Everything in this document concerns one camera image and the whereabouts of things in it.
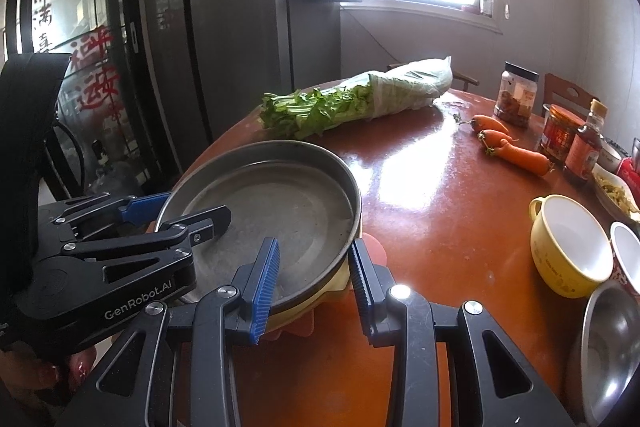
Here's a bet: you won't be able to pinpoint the red chili sauce jar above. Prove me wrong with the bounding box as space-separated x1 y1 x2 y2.
538 104 585 165

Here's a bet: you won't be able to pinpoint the red box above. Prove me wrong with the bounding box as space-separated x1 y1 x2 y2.
616 157 640 207

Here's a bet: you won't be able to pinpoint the far carrot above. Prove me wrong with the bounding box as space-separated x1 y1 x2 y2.
454 114 511 135

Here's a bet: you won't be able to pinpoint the glass door red characters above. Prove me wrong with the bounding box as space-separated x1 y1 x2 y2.
1 0 150 199

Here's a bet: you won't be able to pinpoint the round metal pan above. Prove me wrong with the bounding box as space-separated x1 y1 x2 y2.
157 140 362 313

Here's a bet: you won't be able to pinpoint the person left hand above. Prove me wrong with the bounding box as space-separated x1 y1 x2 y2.
1 347 96 403

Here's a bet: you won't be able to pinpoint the stainless steel bowl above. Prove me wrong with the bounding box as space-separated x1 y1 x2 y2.
565 281 639 426

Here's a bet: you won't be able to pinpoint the bagged celery bunch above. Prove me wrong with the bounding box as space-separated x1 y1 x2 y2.
259 56 454 140

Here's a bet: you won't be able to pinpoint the middle carrot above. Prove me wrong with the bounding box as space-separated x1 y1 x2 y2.
477 129 516 148

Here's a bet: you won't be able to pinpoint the white bowl behind bottle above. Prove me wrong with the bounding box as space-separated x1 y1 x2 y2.
598 138 628 173

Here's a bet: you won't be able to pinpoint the brown sauce bottle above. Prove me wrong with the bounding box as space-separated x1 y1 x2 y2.
563 98 608 184

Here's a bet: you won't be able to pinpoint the red patterned white bowl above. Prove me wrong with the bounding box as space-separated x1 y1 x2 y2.
610 221 640 301

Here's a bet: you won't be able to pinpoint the clear jar black lid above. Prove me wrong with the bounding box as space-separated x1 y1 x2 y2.
494 62 539 128

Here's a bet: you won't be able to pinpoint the white dish with food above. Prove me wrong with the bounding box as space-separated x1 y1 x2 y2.
592 164 639 227

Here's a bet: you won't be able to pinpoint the grey refrigerator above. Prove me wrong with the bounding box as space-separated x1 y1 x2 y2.
143 0 292 172

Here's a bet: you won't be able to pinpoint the yellow mug bowl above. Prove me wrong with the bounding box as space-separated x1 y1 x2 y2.
528 194 614 299

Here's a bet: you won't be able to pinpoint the near long carrot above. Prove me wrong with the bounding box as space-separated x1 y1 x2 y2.
488 139 552 176

